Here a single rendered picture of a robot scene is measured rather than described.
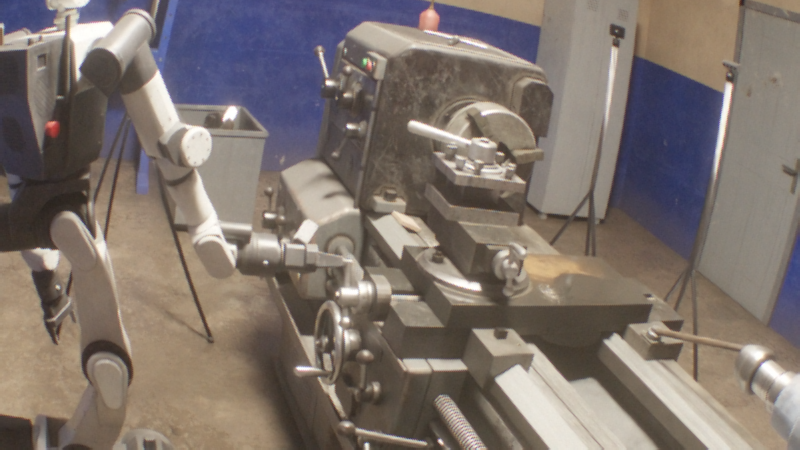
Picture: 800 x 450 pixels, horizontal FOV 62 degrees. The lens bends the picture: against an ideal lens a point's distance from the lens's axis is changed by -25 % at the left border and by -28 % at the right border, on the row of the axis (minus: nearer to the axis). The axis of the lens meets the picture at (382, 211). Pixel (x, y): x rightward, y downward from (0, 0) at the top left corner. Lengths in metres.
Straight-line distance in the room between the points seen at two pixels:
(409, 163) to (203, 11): 3.32
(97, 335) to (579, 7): 4.62
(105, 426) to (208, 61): 3.99
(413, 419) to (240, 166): 2.82
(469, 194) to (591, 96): 4.11
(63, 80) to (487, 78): 1.39
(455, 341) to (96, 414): 0.88
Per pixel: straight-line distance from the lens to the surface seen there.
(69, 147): 1.58
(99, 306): 1.78
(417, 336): 1.72
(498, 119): 2.28
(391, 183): 2.46
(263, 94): 5.71
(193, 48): 5.59
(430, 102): 2.43
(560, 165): 5.94
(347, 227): 2.50
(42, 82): 1.51
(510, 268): 1.71
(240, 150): 4.38
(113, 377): 1.81
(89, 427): 1.96
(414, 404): 1.75
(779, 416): 1.22
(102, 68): 1.44
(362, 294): 1.78
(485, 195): 1.90
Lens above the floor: 1.56
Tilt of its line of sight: 17 degrees down
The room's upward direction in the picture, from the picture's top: 11 degrees clockwise
